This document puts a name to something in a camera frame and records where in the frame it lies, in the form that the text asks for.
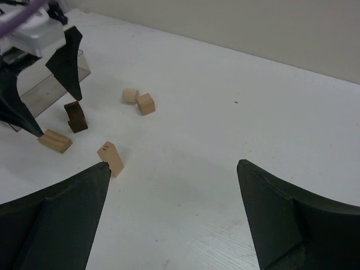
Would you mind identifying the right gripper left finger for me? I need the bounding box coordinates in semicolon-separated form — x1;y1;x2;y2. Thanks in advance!
1;161;111;269

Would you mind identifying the clear plastic box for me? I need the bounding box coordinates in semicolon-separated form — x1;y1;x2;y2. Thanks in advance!
5;49;92;133

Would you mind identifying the tall light wood block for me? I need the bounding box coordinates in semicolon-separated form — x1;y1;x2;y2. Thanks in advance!
97;141;124;178

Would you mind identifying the dark brown notched block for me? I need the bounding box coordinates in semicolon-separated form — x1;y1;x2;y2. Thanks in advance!
64;101;88;133

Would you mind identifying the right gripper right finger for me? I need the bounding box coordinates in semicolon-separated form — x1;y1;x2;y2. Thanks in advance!
237;159;359;269

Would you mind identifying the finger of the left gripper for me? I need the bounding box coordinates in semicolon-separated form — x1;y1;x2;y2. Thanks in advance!
1;73;43;137
46;26;83;101

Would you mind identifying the light wood notched block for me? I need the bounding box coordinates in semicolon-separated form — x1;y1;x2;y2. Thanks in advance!
38;129;73;154

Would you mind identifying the light wood cube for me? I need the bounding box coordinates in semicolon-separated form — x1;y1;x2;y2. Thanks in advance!
137;93;156;116

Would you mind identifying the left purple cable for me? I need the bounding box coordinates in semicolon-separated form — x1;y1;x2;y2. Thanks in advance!
0;0;54;39

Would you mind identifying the light wood rounded block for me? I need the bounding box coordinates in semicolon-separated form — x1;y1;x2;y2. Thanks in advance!
121;88;140;104

